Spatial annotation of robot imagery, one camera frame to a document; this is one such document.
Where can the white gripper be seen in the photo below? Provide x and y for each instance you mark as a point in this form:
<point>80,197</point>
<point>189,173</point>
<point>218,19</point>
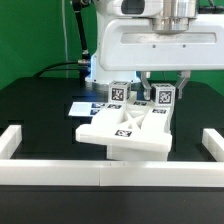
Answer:
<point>156,35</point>

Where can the small tagged cube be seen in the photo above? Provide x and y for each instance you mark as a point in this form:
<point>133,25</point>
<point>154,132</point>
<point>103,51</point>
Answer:
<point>119,91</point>
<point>163,94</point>

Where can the white chair back frame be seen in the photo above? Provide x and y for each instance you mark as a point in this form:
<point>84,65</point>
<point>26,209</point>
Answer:
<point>132,126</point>

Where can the white chair seat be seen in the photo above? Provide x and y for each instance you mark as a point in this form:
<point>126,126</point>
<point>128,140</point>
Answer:
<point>126,154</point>

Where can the white tag base sheet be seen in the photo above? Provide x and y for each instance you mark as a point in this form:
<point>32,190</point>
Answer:
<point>86,109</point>

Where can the white right fence wall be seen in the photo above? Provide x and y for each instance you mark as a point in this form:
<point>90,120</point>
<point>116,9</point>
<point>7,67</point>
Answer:
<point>214,143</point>

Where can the white fence wall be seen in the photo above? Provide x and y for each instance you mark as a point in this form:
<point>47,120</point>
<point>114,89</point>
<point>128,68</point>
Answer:
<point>98,173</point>
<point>10,140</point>
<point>214,143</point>

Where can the white left fence wall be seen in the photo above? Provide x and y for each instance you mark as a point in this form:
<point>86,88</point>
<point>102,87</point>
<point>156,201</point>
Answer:
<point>10,140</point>

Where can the white front fence wall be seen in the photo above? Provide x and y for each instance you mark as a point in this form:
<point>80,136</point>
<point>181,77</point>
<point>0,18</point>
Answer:
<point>98,173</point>

